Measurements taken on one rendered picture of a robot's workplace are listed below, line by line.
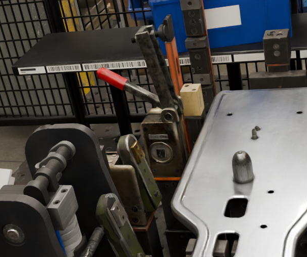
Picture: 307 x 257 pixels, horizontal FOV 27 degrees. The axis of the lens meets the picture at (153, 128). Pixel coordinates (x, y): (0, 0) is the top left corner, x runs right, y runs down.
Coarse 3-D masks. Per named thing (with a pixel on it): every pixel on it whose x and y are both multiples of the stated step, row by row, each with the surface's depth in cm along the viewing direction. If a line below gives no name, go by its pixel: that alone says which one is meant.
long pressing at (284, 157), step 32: (224, 96) 128; (256, 96) 126; (288, 96) 123; (224, 128) 117; (288, 128) 113; (192, 160) 108; (224, 160) 107; (256, 160) 105; (288, 160) 104; (192, 192) 100; (224, 192) 99; (256, 192) 97; (288, 192) 96; (192, 224) 93; (224, 224) 92; (256, 224) 90; (288, 224) 89; (192, 256) 86; (256, 256) 85; (288, 256) 84
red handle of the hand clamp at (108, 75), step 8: (96, 72) 113; (104, 72) 113; (112, 72) 113; (104, 80) 113; (112, 80) 113; (120, 80) 113; (120, 88) 113; (128, 88) 113; (136, 88) 113; (144, 96) 113; (152, 96) 113; (152, 104) 113; (160, 104) 113
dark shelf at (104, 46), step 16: (304, 16) 151; (64, 32) 174; (80, 32) 172; (96, 32) 169; (112, 32) 167; (128, 32) 164; (304, 32) 143; (32, 48) 167; (48, 48) 165; (64, 48) 162; (80, 48) 160; (96, 48) 158; (112, 48) 156; (128, 48) 154; (224, 48) 143; (240, 48) 141; (256, 48) 139; (304, 48) 136; (16, 64) 158; (32, 64) 157; (48, 64) 155; (64, 64) 154; (80, 64) 153; (96, 64) 151; (112, 64) 150; (128, 64) 149; (144, 64) 148
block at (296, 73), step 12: (252, 72) 136; (264, 72) 135; (276, 72) 134; (288, 72) 133; (300, 72) 132; (252, 84) 135; (264, 84) 134; (276, 84) 133; (288, 84) 132; (300, 84) 132
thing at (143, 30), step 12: (144, 36) 106; (156, 36) 107; (168, 36) 107; (144, 48) 107; (156, 48) 110; (156, 60) 108; (156, 72) 109; (168, 72) 111; (156, 84) 110; (168, 84) 112; (168, 96) 110; (180, 108) 114
